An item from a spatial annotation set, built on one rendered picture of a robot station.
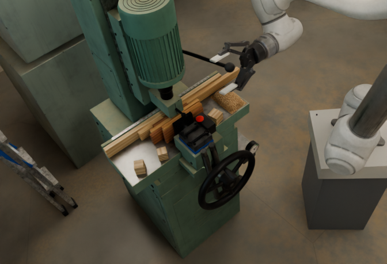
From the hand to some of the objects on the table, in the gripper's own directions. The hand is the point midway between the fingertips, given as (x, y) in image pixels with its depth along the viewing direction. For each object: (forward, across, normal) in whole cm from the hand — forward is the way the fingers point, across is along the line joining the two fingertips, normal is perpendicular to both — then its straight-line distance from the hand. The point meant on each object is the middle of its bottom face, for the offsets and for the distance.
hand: (219, 76), depth 135 cm
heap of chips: (-10, -22, -14) cm, 28 cm away
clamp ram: (+15, -23, -10) cm, 29 cm away
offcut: (+28, -24, -10) cm, 38 cm away
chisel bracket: (+14, -14, -24) cm, 31 cm away
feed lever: (0, -4, -28) cm, 28 cm away
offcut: (+38, -24, -11) cm, 46 cm away
